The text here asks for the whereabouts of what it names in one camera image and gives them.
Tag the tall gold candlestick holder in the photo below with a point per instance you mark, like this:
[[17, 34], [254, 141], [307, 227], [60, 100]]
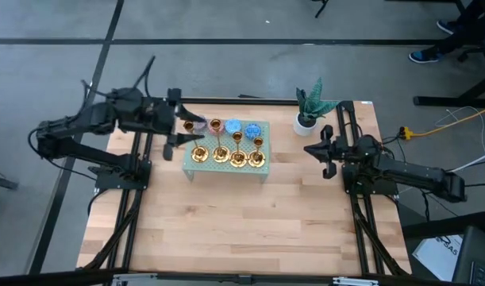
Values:
[[221, 154]]

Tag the grey furniture foot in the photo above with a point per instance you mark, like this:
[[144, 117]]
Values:
[[0, 182]]

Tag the snake plant in white pot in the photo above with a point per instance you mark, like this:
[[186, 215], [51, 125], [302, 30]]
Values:
[[305, 128]]

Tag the short gold candlestick holder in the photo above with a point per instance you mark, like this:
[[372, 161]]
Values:
[[256, 159]]

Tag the black desk leg base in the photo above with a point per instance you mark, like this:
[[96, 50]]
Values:
[[444, 101]]

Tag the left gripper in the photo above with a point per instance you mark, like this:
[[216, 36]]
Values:
[[158, 115]]

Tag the tallest gold candlestick holder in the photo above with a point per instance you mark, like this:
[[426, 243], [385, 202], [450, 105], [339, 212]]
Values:
[[199, 154]]

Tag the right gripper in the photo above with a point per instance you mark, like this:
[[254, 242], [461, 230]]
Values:
[[335, 153]]

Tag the black desk beam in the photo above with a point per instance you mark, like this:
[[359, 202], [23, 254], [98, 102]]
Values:
[[440, 228]]

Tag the black crossbar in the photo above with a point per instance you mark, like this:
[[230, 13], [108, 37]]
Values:
[[47, 280]]

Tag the silver metal bracket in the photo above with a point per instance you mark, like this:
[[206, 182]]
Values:
[[135, 280], [355, 282]]

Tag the black laptop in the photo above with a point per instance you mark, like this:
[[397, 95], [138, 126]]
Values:
[[474, 254]]

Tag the green perforated metal shelf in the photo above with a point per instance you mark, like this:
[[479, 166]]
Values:
[[214, 168]]

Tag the white printed paper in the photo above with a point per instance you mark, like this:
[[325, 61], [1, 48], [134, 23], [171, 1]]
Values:
[[436, 258]]

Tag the person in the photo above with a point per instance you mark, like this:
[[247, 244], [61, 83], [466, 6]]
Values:
[[424, 56]]

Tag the black aluminium table frame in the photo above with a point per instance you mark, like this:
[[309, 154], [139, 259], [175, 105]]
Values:
[[234, 101]]

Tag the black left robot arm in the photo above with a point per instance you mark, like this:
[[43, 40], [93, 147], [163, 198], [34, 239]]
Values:
[[75, 121]]

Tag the medium gold candlestick holder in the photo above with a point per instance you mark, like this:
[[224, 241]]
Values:
[[238, 159]]

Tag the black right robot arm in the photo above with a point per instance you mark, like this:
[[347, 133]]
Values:
[[420, 175]]

